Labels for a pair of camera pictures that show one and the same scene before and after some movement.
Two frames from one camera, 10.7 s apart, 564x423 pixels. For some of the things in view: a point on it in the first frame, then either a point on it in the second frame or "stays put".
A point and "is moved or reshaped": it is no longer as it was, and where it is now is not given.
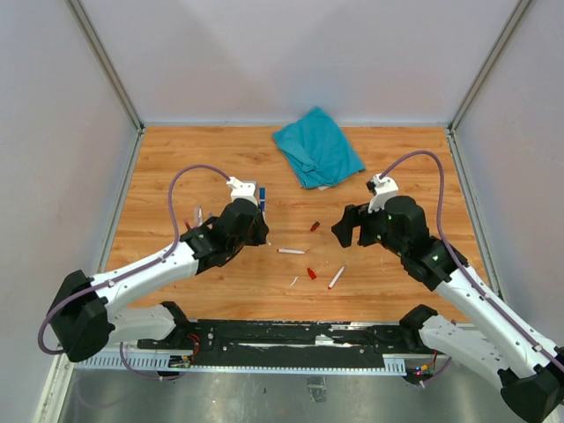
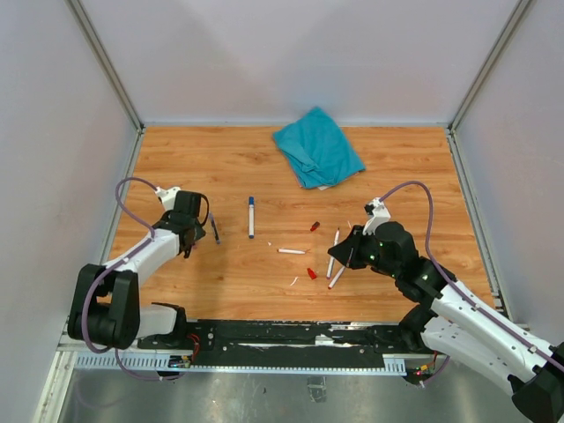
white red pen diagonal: x=336 y=278 stays put
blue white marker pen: x=263 y=201 is moved or reshaped
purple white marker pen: x=198 y=216 is moved or reshaped
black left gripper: x=262 y=230 → x=200 y=232
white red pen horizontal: x=291 y=251 stays put
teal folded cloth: x=317 y=151 stays put
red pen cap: x=311 y=273 stays put
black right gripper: x=353 y=216 → x=347 y=251
